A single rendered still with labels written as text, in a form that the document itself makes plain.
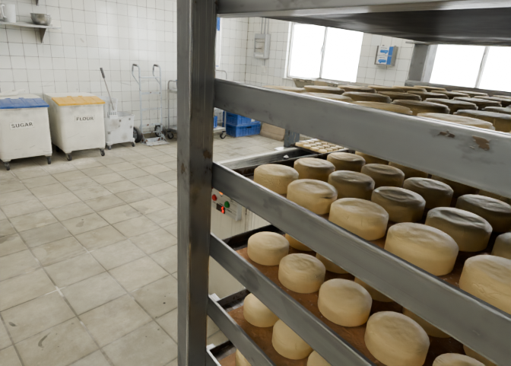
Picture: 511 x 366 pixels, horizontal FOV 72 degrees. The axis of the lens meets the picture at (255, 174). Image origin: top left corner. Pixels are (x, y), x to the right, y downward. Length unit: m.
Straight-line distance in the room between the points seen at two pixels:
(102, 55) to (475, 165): 5.49
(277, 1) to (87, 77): 5.27
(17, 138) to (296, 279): 4.47
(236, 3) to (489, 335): 0.31
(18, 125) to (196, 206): 4.33
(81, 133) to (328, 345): 4.69
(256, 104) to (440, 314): 0.21
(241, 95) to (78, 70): 5.18
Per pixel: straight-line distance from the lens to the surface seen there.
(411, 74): 0.71
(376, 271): 0.26
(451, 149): 0.22
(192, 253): 0.43
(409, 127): 0.23
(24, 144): 4.75
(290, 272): 0.38
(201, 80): 0.37
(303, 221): 0.29
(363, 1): 0.25
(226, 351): 0.57
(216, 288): 2.05
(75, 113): 4.83
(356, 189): 0.38
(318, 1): 0.28
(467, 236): 0.33
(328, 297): 0.36
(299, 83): 2.27
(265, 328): 0.48
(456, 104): 0.39
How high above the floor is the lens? 1.46
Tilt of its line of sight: 19 degrees down
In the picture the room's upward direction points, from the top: 4 degrees clockwise
